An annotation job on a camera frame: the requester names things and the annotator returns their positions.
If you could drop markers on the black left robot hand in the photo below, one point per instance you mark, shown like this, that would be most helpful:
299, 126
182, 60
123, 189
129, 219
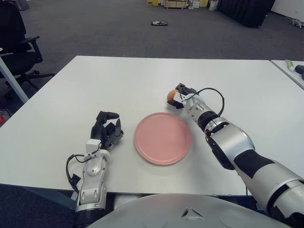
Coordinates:
99, 131

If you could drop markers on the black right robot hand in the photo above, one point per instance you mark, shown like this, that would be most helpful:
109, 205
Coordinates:
186, 91

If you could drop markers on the red yellow apple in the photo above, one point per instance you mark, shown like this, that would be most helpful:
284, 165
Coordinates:
171, 95

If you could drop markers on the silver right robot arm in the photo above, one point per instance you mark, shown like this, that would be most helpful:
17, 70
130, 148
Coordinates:
237, 147

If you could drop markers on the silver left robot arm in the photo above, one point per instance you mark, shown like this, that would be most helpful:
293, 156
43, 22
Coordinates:
91, 171

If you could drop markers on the pink round plate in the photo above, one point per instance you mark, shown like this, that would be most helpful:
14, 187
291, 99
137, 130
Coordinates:
163, 139

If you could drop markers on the flat black floor object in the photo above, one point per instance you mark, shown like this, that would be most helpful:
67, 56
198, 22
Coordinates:
159, 23

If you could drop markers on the stack of white boxes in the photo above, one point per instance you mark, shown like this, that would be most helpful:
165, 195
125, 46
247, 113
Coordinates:
194, 4

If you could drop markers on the wooden pallet crate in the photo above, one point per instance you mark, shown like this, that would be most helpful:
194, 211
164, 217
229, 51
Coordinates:
175, 4

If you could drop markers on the white plastic bag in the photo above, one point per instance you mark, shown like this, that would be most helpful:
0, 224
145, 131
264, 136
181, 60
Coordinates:
213, 5

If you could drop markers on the yellow cardboard box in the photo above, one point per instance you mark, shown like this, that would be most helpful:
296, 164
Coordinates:
152, 2

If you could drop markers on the red object under desk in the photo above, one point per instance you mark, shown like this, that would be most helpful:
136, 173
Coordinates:
2, 117

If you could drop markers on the black curtain partition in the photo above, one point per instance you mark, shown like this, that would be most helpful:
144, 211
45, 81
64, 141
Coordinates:
246, 12

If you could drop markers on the light grey desk leg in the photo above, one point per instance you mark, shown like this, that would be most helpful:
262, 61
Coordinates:
13, 79

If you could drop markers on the grey robot torso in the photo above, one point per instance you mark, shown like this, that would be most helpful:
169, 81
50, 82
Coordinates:
166, 209

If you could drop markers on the green white tube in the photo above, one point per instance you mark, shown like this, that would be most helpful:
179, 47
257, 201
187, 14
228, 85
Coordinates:
289, 65

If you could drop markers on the black office chair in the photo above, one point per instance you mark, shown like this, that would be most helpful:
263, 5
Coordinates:
14, 59

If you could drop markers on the black handheld controller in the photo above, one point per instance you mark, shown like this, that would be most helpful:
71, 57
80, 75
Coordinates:
300, 69

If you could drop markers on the grey quadruped robot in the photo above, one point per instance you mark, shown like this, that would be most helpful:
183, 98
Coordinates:
297, 22

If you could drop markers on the blue grey table frame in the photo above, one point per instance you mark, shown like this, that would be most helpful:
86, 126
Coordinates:
47, 197

